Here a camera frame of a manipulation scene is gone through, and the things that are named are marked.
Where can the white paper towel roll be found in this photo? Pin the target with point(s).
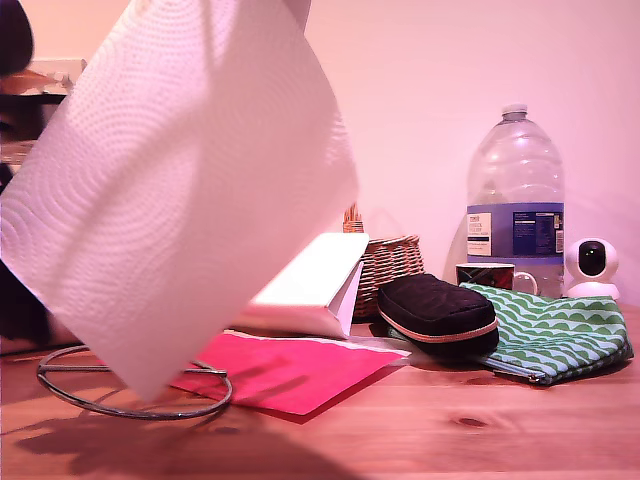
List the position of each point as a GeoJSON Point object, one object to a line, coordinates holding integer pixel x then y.
{"type": "Point", "coordinates": [175, 200]}

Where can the white folded paper bag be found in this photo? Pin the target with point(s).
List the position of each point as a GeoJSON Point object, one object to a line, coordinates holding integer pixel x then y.
{"type": "Point", "coordinates": [320, 280]}

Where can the black zip pouch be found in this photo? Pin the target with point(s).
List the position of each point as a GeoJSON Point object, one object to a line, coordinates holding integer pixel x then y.
{"type": "Point", "coordinates": [435, 310]}

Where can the dark patterned mug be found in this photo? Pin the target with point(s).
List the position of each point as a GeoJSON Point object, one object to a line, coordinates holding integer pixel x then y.
{"type": "Point", "coordinates": [482, 275]}

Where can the large clear water bottle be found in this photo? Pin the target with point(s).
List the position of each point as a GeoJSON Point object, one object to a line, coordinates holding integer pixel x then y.
{"type": "Point", "coordinates": [515, 175]}

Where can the green wave pattern pouch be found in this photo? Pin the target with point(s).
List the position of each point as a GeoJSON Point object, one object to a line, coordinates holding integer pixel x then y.
{"type": "Point", "coordinates": [550, 330]}

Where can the small white round camera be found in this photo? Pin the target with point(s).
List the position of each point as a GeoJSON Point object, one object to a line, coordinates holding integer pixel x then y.
{"type": "Point", "coordinates": [592, 290]}

